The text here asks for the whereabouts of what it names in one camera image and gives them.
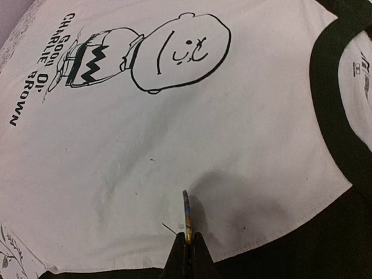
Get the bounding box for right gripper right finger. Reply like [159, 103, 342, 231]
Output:
[190, 232, 217, 279]

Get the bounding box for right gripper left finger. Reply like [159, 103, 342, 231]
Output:
[161, 232, 188, 279]

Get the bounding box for white green raglan t-shirt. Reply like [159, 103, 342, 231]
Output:
[1, 1, 371, 278]

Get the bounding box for floral patterned table mat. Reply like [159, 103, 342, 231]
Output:
[1, 1, 47, 278]

